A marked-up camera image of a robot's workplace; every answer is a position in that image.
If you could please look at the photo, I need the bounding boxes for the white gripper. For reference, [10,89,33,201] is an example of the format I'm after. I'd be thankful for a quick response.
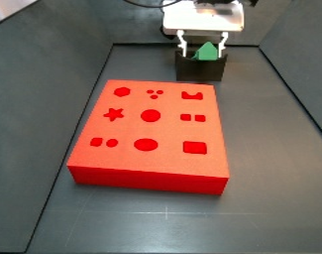
[163,0,243,58]

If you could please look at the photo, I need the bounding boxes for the green three prong object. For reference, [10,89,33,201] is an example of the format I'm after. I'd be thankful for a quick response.
[193,42,219,61]

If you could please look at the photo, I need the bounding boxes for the black curved fixture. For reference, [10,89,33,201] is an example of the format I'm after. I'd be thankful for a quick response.
[175,51,229,81]

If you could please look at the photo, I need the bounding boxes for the red foam shape block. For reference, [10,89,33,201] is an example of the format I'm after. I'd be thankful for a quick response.
[67,79,230,194]

